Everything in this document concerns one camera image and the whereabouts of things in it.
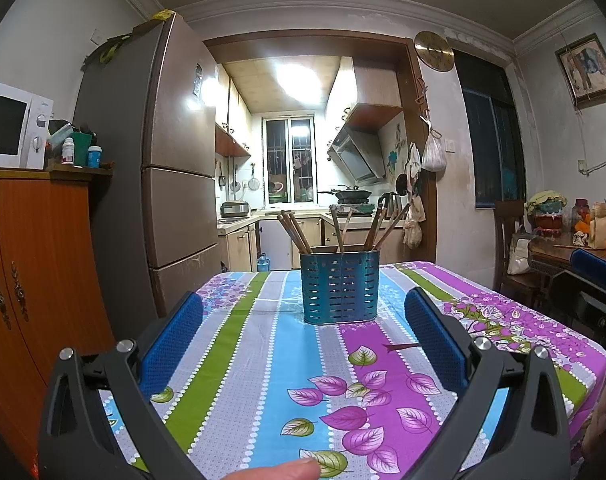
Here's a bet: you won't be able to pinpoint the brown paper bag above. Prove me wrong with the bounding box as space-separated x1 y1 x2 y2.
589 201 606 249

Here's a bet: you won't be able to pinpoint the barred kitchen window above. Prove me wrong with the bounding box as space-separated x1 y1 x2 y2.
264 117 316 206

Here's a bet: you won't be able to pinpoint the electric kettle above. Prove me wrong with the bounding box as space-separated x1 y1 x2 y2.
378 192 404 216

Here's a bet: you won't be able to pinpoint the kitchen ceiling lamp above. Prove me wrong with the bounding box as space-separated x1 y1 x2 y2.
275 60 324 103

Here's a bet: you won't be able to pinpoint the person's left hand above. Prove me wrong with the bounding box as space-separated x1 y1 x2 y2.
218 458 321 480

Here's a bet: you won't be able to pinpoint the green container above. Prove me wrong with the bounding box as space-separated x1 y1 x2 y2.
72 131 92 167

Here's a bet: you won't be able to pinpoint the bunch of wooden chopsticks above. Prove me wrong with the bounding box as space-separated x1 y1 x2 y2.
276 199 414 267

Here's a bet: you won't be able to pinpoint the white microwave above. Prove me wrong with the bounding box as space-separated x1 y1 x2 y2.
0 79 54 170

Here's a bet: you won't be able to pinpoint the dark green cloth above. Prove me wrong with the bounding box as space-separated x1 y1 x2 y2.
83 31 136 66

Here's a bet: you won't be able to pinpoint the brown refrigerator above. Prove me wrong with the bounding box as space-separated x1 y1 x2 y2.
75 12 224 318

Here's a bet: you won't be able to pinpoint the white plastic bag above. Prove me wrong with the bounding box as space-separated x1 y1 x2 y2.
421 130 448 172

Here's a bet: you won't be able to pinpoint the wooden side table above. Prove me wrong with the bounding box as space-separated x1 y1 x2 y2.
528 245 606 273

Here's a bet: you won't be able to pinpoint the beige wall cabinets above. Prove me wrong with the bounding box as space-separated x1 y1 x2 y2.
214 62 253 157

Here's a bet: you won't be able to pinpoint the wooden chair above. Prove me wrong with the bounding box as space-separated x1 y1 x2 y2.
494 200 546 306

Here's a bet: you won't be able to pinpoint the wall cabinet above hood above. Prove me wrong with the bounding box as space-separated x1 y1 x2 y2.
325 56 404 133

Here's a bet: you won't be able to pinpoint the framed elephant picture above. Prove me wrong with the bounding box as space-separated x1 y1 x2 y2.
554 33 606 108

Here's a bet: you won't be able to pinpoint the orange wooden cabinet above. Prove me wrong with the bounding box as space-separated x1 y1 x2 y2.
0 162 114 466

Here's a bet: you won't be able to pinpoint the person's right hand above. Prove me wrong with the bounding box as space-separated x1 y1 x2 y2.
580 366 606 461

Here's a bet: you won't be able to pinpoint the beige base cabinets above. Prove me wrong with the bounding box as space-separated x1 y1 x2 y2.
217 210 409 273

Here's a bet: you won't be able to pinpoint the steel range hood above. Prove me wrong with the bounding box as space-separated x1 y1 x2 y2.
327 125 386 186

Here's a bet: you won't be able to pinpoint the floral striped tablecloth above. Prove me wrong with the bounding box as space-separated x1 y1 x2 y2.
98 260 606 480

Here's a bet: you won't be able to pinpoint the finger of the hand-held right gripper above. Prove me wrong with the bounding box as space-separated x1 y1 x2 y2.
553 269 606 356
570 247 606 288

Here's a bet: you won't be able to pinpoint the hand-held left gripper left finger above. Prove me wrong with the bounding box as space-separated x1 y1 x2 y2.
37 291 206 480

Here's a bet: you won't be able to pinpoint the dark room window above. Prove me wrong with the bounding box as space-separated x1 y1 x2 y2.
453 50 526 208

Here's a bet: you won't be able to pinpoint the hanging pale cloth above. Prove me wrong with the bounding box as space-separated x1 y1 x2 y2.
403 195 426 250

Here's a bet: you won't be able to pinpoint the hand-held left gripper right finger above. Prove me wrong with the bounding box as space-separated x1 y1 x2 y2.
403 287 571 480

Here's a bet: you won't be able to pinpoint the blue metal utensil holder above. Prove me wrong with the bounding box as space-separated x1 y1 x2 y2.
299 251 381 326

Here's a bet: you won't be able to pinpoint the red flower pot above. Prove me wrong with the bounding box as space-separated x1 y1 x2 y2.
526 190 568 236

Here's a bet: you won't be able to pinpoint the gold wall clock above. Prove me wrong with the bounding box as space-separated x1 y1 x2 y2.
414 31 455 72

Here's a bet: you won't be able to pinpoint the black wok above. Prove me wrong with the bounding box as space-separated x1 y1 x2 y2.
317 185 373 202

